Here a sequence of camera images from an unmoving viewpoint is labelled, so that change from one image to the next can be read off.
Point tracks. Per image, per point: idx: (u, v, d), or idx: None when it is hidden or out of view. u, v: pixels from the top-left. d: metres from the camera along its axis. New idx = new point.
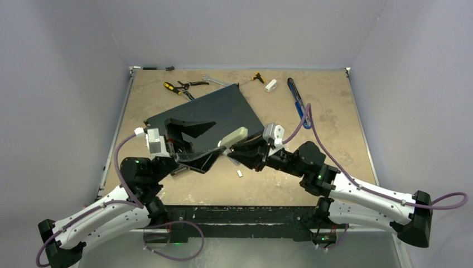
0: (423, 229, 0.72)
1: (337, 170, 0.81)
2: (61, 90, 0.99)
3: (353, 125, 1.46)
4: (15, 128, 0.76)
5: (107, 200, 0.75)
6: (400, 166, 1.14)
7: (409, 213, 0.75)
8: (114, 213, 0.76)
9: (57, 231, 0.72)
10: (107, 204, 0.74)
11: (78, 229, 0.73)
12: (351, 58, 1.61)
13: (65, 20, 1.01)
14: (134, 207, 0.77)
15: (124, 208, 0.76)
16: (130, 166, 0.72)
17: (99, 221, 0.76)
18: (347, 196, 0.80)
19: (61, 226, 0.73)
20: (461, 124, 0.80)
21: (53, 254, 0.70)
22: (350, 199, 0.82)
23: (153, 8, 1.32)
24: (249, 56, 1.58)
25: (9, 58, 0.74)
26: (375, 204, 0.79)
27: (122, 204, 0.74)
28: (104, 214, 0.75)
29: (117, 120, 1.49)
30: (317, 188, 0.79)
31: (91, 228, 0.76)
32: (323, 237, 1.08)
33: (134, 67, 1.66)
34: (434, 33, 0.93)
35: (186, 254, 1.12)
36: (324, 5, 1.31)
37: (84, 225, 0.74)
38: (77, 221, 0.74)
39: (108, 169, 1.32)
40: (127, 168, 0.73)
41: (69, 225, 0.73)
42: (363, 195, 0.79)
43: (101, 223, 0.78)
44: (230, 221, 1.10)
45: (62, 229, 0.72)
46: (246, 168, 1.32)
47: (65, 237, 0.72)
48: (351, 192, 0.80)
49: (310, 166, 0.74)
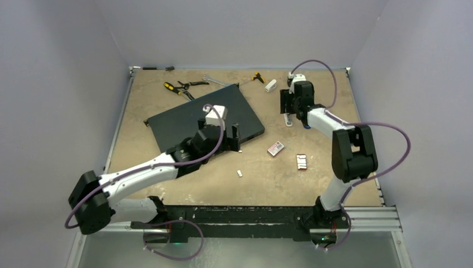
0: (338, 137, 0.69)
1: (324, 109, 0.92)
2: (61, 90, 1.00)
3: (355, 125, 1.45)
4: (14, 130, 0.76)
5: (155, 162, 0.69)
6: (400, 166, 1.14)
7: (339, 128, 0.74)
8: (157, 178, 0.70)
9: (105, 182, 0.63)
10: (157, 166, 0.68)
11: (127, 183, 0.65)
12: (351, 58, 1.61)
13: (64, 21, 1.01)
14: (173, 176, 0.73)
15: (169, 174, 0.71)
16: (211, 130, 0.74)
17: (142, 184, 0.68)
18: (315, 119, 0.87)
19: (109, 179, 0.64)
20: (460, 125, 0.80)
21: (100, 205, 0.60)
22: (322, 127, 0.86)
23: (153, 9, 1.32)
24: (249, 56, 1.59)
25: (9, 61, 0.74)
26: (328, 128, 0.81)
27: (170, 168, 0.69)
28: (151, 175, 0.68)
29: (117, 120, 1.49)
30: (302, 111, 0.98)
31: (134, 186, 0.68)
32: (323, 237, 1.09)
33: (134, 67, 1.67)
34: (434, 34, 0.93)
35: (185, 253, 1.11)
36: (324, 5, 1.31)
37: (133, 181, 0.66)
38: (126, 176, 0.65)
39: (107, 170, 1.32)
40: (210, 130, 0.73)
41: (117, 179, 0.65)
42: (324, 118, 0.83)
43: (140, 187, 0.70)
44: (230, 221, 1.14)
45: (110, 182, 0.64)
46: (246, 168, 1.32)
47: (114, 189, 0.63)
48: (318, 115, 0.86)
49: (299, 89, 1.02)
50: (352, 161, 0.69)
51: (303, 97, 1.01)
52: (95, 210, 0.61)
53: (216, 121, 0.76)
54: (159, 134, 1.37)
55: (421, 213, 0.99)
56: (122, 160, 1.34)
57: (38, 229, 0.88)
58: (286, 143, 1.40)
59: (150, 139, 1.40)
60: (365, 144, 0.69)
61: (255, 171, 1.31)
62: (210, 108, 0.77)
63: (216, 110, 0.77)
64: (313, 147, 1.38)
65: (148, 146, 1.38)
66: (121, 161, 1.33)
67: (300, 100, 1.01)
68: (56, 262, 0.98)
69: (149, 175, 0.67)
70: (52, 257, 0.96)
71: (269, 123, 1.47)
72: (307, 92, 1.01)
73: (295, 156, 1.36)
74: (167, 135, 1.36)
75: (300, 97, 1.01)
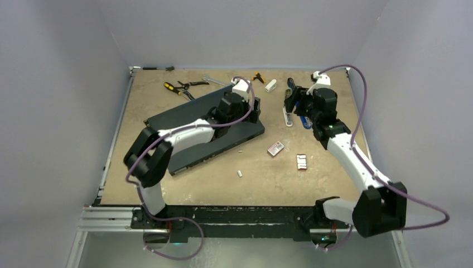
0: (370, 202, 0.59)
1: (349, 133, 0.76)
2: (61, 90, 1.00)
3: (354, 125, 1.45)
4: (14, 130, 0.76)
5: (199, 122, 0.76)
6: (399, 167, 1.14)
7: (369, 185, 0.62)
8: (200, 136, 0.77)
9: (164, 134, 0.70)
10: (201, 125, 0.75)
11: (182, 136, 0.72)
12: (351, 58, 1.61)
13: (65, 22, 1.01)
14: (207, 138, 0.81)
15: (209, 134, 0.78)
16: (235, 97, 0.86)
17: (190, 140, 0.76)
18: (336, 149, 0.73)
19: (166, 132, 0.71)
20: (461, 124, 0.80)
21: (166, 151, 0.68)
22: (340, 159, 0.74)
23: (153, 9, 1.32)
24: (249, 56, 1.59)
25: (10, 61, 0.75)
26: (351, 168, 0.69)
27: (210, 128, 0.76)
28: (198, 132, 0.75)
29: (117, 120, 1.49)
30: (321, 132, 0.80)
31: (184, 142, 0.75)
32: (323, 237, 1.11)
33: (134, 67, 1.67)
34: (434, 34, 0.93)
35: (185, 253, 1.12)
36: (324, 6, 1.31)
37: (187, 136, 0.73)
38: (180, 131, 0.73)
39: (107, 170, 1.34)
40: (232, 97, 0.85)
41: (173, 133, 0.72)
42: (347, 153, 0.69)
43: (187, 144, 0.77)
44: (230, 221, 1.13)
45: (169, 134, 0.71)
46: (246, 168, 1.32)
47: (172, 140, 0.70)
48: (342, 148, 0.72)
49: (321, 103, 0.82)
50: (377, 224, 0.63)
51: (325, 113, 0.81)
52: (160, 157, 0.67)
53: (242, 92, 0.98)
54: None
55: (421, 214, 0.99)
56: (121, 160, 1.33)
57: (39, 229, 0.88)
58: (286, 143, 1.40)
59: None
60: None
61: (255, 171, 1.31)
62: (237, 81, 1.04)
63: (242, 84, 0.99)
64: (313, 147, 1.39)
65: None
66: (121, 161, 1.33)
67: (320, 116, 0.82)
68: (56, 262, 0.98)
69: (196, 132, 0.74)
70: (52, 257, 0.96)
71: (269, 123, 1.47)
72: (331, 108, 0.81)
73: (295, 156, 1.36)
74: None
75: (322, 113, 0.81)
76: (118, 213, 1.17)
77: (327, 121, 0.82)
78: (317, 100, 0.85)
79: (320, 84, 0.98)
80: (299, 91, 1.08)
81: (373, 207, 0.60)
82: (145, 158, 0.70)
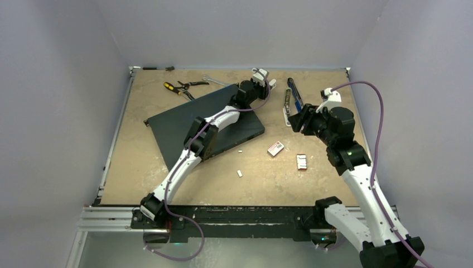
0: (385, 258, 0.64)
1: (368, 163, 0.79)
2: (61, 90, 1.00)
3: (356, 132, 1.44)
4: (11, 128, 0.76)
5: (228, 109, 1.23)
6: (398, 167, 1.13)
7: (386, 238, 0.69)
8: (228, 120, 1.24)
9: (210, 120, 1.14)
10: (231, 110, 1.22)
11: (221, 121, 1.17)
12: (351, 58, 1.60)
13: (64, 22, 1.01)
14: (233, 118, 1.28)
15: (234, 116, 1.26)
16: (247, 85, 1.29)
17: (225, 122, 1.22)
18: (354, 186, 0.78)
19: (211, 119, 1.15)
20: (463, 124, 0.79)
21: (215, 129, 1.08)
22: (356, 194, 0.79)
23: (154, 9, 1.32)
24: (249, 56, 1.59)
25: (9, 61, 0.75)
26: (368, 210, 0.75)
27: (234, 113, 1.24)
28: (229, 116, 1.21)
29: (117, 120, 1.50)
30: (338, 156, 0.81)
31: (221, 124, 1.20)
32: (323, 237, 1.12)
33: (134, 67, 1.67)
34: (435, 34, 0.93)
35: (184, 254, 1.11)
36: (324, 6, 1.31)
37: (223, 119, 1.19)
38: (219, 117, 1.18)
39: (107, 170, 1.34)
40: (246, 86, 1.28)
41: (215, 119, 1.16)
42: (366, 193, 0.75)
43: (223, 125, 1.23)
44: (230, 221, 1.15)
45: (213, 119, 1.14)
46: (246, 168, 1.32)
47: (216, 124, 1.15)
48: (360, 185, 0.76)
49: (337, 123, 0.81)
50: None
51: (341, 135, 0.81)
52: (212, 134, 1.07)
53: (259, 79, 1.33)
54: (159, 134, 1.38)
55: (419, 214, 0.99)
56: (122, 159, 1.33)
57: (40, 229, 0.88)
58: (286, 143, 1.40)
59: (150, 139, 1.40)
60: (405, 261, 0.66)
61: (255, 171, 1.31)
62: (255, 70, 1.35)
63: (260, 72, 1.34)
64: (313, 147, 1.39)
65: (148, 146, 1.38)
66: (121, 161, 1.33)
67: (336, 139, 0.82)
68: (57, 261, 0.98)
69: (228, 116, 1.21)
70: (53, 257, 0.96)
71: (269, 123, 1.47)
72: (347, 130, 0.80)
73: (295, 156, 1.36)
74: (165, 135, 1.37)
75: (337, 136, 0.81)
76: (118, 213, 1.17)
77: (342, 146, 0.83)
78: (332, 120, 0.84)
79: (332, 101, 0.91)
80: (309, 109, 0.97)
81: (387, 263, 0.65)
82: (198, 138, 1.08)
